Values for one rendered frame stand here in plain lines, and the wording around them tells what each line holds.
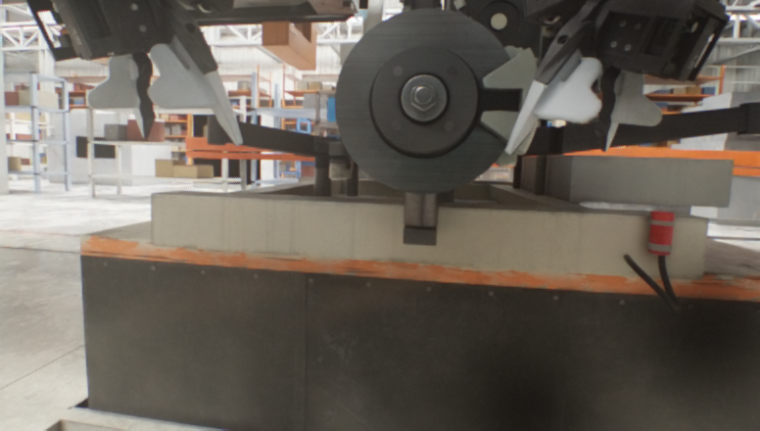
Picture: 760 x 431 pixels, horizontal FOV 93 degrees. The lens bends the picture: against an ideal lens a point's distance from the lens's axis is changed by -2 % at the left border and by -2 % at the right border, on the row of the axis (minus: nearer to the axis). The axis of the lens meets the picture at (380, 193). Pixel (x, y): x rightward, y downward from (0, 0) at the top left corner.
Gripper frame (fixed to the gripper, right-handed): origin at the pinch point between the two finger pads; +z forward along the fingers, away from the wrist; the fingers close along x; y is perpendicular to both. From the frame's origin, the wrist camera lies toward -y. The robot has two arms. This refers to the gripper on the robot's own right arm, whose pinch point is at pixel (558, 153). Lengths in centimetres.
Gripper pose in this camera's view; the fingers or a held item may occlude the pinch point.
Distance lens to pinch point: 41.9
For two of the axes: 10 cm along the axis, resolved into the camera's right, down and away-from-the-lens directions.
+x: 8.5, -0.7, 5.2
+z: -2.0, 8.7, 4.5
